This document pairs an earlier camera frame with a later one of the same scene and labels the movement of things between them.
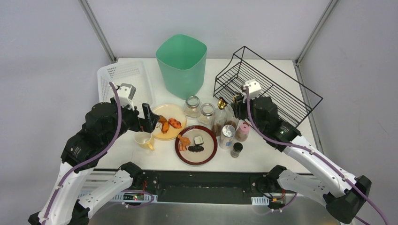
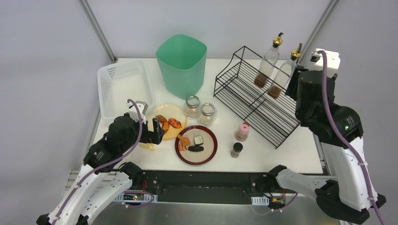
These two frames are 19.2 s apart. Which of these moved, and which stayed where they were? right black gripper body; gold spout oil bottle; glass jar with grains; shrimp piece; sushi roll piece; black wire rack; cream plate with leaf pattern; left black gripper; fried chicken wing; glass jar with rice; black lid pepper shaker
Moved: left black gripper; right black gripper body; gold spout oil bottle
Stayed: glass jar with rice; glass jar with grains; shrimp piece; black lid pepper shaker; fried chicken wing; cream plate with leaf pattern; black wire rack; sushi roll piece
